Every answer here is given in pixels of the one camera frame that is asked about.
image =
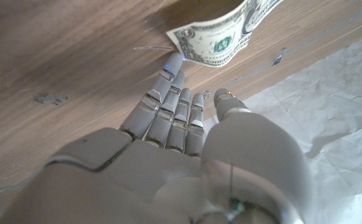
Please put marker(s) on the white creased backdrop sheet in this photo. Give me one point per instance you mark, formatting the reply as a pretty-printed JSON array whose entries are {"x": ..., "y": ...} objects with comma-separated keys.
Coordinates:
[{"x": 324, "y": 124}]

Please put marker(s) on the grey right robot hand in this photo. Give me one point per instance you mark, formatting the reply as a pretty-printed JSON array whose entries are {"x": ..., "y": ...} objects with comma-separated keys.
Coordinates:
[{"x": 156, "y": 174}]

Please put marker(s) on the one dollar bill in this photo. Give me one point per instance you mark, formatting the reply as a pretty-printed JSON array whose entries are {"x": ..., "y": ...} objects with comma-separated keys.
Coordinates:
[{"x": 218, "y": 37}]

